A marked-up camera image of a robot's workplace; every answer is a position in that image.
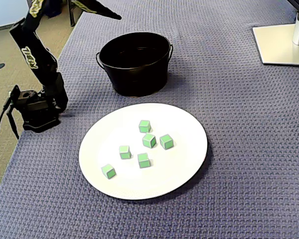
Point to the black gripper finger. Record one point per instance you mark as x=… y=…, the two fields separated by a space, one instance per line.
x=105 y=12

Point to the green cube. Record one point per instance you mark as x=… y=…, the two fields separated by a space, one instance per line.
x=108 y=171
x=144 y=126
x=166 y=142
x=125 y=152
x=143 y=161
x=149 y=140

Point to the black robot arm with stickers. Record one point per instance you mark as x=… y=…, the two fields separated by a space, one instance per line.
x=47 y=74

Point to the white round plate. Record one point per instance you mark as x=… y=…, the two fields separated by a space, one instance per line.
x=177 y=161

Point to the blue bin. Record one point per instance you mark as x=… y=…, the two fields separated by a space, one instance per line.
x=54 y=8

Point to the black metal bucket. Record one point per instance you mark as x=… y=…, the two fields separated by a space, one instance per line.
x=139 y=79

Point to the white monitor stand base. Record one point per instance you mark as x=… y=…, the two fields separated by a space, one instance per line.
x=276 y=44

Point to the blue-grey woven table cloth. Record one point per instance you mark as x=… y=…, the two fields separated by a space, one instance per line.
x=239 y=149

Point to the dark chair frame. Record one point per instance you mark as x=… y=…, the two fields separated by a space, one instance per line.
x=72 y=18

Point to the white wall panel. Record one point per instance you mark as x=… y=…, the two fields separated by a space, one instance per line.
x=7 y=12

